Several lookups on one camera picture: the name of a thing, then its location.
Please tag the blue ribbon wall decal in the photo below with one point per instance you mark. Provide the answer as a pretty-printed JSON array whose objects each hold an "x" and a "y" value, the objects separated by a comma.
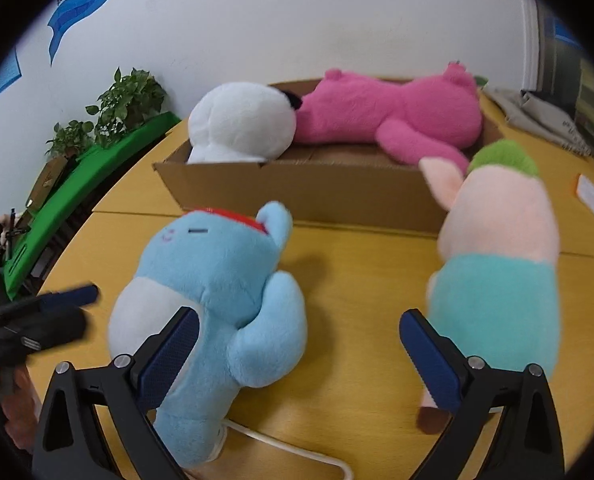
[{"x": 77, "y": 10}]

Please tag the green board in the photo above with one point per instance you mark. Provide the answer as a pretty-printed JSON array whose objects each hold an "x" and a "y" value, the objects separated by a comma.
[{"x": 77, "y": 185}]

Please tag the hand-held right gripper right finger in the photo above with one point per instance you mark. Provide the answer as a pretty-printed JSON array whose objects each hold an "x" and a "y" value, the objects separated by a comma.
[{"x": 429, "y": 355}]

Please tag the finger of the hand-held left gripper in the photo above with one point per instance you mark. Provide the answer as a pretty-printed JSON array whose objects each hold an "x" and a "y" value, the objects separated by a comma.
[
  {"x": 47, "y": 330},
  {"x": 69, "y": 296}
]

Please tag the small green potted plant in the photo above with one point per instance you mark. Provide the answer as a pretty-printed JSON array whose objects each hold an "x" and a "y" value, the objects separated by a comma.
[{"x": 72, "y": 137}]

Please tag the blue wall poster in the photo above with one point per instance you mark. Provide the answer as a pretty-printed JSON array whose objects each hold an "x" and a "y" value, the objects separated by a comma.
[{"x": 6, "y": 75}]

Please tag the large green potted plant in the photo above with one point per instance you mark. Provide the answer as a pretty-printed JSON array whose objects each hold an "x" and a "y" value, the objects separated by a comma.
[{"x": 127, "y": 102}]

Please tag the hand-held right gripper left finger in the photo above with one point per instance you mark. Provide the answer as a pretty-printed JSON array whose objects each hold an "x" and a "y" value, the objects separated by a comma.
[{"x": 169, "y": 355}]

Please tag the blue door sign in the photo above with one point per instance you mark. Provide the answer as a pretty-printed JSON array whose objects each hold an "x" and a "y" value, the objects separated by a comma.
[{"x": 566, "y": 30}]

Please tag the spiral notebook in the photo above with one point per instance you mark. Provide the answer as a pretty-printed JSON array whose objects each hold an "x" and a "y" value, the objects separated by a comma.
[{"x": 577, "y": 142}]

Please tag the brown cardboard box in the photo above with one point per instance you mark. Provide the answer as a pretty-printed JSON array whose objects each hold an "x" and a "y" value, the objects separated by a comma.
[{"x": 327, "y": 195}]

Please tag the brown cardboard piece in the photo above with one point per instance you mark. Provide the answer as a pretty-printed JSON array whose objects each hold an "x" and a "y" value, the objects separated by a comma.
[{"x": 47, "y": 182}]

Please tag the blue plush toy white belly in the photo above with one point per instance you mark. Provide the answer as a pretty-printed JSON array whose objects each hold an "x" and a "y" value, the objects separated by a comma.
[{"x": 217, "y": 270}]

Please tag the magenta plush bear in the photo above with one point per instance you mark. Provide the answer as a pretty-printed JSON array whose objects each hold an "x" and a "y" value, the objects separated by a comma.
[{"x": 377, "y": 110}]

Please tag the person's left hand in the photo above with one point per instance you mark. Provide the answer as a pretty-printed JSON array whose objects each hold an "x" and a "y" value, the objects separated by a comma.
[{"x": 21, "y": 410}]

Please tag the pink pig plush teal pants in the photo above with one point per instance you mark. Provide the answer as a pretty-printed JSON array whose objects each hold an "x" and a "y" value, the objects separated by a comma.
[{"x": 497, "y": 280}]

